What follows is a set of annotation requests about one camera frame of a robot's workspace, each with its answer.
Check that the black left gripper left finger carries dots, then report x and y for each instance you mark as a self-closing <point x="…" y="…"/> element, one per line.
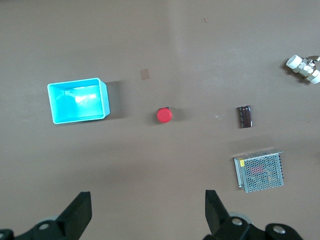
<point x="72" y="217"/>

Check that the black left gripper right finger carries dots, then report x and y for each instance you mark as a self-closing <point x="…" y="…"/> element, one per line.
<point x="225" y="222"/>

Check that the red push button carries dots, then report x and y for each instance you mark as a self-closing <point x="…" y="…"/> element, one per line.
<point x="164" y="115"/>

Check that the perforated metal power supply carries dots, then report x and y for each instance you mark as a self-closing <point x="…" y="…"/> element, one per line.
<point x="259" y="171"/>

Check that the cyan plastic box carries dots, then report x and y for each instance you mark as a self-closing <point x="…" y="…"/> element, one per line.
<point x="78" y="100"/>

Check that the clear tape patch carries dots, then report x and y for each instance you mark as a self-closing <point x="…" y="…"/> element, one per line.
<point x="144" y="74"/>

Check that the white plastic pipe fitting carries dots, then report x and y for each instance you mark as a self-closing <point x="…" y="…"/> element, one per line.
<point x="304" y="68"/>

